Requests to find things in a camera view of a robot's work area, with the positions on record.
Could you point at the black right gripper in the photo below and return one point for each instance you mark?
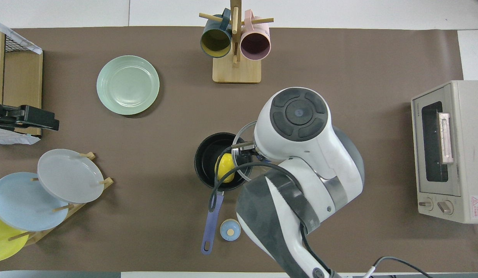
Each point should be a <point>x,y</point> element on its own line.
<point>246,156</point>

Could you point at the glass lid blue knob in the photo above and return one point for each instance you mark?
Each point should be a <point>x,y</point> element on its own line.
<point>244,137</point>

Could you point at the yellow lemon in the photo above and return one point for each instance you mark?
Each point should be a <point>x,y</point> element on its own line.
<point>225,170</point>

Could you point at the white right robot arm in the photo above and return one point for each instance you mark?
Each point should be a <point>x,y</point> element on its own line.
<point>300,116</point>

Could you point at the pale grey plate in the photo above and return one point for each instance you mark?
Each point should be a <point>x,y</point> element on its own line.
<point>68,175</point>

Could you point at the light blue plate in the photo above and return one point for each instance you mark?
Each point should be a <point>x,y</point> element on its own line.
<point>22,204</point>

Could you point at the light green plate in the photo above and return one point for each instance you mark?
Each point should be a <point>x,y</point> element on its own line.
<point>126,85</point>

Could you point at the wooden plate rack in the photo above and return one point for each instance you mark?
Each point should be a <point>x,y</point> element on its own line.
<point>78,206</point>

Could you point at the yellow plate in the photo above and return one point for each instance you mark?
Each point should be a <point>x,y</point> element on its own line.
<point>1,243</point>

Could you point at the white crumpled paper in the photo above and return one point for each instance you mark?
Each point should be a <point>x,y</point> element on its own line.
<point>14,139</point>
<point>32,48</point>

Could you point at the small blue round lid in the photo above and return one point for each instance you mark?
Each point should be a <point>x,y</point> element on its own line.
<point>230,229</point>

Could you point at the dark blue saucepan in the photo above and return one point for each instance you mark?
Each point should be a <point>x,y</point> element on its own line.
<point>211,227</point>

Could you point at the wooden mug rack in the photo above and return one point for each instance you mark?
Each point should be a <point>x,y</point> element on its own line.
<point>237,71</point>

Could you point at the pink mug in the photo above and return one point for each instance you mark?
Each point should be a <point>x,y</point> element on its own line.
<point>255,44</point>

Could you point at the dark teal mug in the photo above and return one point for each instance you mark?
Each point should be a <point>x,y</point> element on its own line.
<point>215,40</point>

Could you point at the brown table mat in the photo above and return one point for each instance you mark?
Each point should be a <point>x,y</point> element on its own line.
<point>339,58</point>

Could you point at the beige toaster oven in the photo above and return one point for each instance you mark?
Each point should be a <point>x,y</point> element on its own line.
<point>466,154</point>

